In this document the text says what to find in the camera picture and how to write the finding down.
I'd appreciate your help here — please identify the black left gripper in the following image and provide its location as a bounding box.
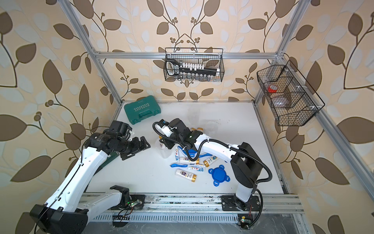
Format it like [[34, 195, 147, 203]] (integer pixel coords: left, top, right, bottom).
[[116, 136, 151, 159]]

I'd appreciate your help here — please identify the white shampoo bottle gold cap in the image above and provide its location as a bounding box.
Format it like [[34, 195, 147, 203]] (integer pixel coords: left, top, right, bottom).
[[191, 127, 204, 132]]

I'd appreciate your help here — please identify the toothpaste tube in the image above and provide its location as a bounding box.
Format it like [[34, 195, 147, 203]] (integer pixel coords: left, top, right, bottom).
[[175, 147, 180, 162], [188, 165, 205, 172]]

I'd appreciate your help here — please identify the clear plastic container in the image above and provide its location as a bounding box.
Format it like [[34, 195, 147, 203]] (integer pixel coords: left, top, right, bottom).
[[157, 139, 172, 159], [203, 120, 221, 135]]

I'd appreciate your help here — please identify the blue toothbrush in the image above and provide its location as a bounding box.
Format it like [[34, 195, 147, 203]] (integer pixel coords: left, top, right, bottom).
[[199, 153, 212, 158], [170, 163, 189, 168]]

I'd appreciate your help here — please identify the white bottle angled gold cap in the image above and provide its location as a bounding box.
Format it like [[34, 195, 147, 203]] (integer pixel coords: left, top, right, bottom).
[[203, 156, 218, 167]]

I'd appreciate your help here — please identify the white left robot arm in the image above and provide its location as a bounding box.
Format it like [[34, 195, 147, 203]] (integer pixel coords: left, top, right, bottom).
[[30, 133, 150, 234]]

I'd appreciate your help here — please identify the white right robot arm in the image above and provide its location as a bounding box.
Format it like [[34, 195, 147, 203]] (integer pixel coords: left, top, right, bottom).
[[153, 126, 273, 211]]

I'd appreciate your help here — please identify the blue lid upper left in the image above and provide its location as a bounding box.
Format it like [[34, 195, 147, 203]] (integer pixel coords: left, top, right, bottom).
[[178, 146, 198, 158]]

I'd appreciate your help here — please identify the blue lid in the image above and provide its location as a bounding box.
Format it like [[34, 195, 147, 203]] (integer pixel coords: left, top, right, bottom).
[[208, 165, 230, 187], [178, 146, 198, 158]]

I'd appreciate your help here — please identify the white bottle purple label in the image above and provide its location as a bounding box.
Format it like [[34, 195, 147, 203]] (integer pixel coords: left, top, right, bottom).
[[178, 157, 199, 164]]

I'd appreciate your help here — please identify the green plastic tool case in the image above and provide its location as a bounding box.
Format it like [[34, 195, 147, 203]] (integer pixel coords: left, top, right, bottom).
[[124, 96, 161, 125]]

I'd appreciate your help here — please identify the front white bottle gold cap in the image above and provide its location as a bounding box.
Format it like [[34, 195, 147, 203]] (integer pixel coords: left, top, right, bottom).
[[175, 169, 197, 182]]

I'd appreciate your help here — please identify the blue lid front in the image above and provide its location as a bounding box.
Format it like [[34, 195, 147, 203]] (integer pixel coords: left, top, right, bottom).
[[208, 165, 230, 187]]

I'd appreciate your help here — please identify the black socket wrench set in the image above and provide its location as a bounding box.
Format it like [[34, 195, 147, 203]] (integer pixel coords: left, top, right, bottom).
[[164, 59, 221, 77]]

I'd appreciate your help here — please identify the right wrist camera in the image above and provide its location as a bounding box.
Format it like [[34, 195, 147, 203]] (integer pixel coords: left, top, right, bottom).
[[168, 118, 191, 136]]

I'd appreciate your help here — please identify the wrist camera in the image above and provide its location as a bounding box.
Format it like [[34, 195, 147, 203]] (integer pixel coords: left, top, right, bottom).
[[109, 121, 132, 140], [168, 118, 191, 136]]

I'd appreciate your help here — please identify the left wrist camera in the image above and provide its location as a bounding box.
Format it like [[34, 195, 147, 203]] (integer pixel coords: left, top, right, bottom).
[[109, 121, 132, 140]]

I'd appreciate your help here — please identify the black wire basket back wall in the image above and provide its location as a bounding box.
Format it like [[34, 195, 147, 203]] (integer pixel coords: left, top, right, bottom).
[[163, 47, 225, 82]]

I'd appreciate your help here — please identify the black wire basket wall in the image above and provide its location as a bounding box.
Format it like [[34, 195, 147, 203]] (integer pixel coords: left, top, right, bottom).
[[163, 47, 225, 82], [257, 61, 325, 127]]

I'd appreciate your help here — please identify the black wire basket right wall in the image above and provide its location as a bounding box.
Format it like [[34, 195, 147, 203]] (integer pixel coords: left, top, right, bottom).
[[257, 61, 325, 127]]

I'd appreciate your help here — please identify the aluminium frame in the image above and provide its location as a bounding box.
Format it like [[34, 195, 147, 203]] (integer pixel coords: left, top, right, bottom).
[[58, 1, 374, 198]]

